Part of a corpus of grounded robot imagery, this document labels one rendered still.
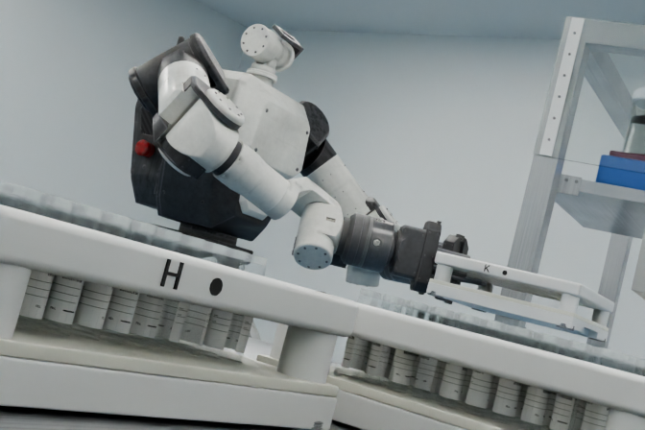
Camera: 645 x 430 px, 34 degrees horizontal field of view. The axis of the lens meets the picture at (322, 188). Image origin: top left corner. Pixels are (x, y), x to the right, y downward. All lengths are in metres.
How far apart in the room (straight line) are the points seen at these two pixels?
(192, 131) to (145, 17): 6.18
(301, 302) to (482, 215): 6.17
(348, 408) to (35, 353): 0.26
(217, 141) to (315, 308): 1.11
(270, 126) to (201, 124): 0.38
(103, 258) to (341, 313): 0.17
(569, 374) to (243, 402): 0.18
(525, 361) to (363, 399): 0.10
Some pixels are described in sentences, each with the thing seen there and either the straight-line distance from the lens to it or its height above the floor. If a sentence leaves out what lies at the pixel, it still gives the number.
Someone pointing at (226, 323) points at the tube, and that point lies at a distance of 0.54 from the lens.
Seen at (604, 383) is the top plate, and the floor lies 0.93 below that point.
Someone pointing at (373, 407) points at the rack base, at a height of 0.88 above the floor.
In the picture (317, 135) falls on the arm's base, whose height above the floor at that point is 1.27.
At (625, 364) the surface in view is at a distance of 0.62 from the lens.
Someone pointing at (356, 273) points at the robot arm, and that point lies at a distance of 1.98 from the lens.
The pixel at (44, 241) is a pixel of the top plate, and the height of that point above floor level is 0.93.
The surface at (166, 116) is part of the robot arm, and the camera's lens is 1.69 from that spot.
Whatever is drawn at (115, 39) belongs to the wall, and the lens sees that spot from 7.65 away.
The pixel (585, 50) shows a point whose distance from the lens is 2.53.
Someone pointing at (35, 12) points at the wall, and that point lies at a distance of 7.27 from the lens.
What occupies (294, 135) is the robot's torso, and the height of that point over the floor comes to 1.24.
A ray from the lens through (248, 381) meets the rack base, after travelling 0.50.
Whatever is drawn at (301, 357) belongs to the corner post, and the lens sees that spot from 0.55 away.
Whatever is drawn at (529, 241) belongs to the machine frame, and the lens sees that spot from 2.46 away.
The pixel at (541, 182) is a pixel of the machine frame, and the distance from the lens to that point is 2.47.
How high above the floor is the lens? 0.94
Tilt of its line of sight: 6 degrees up
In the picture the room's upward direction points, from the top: 15 degrees clockwise
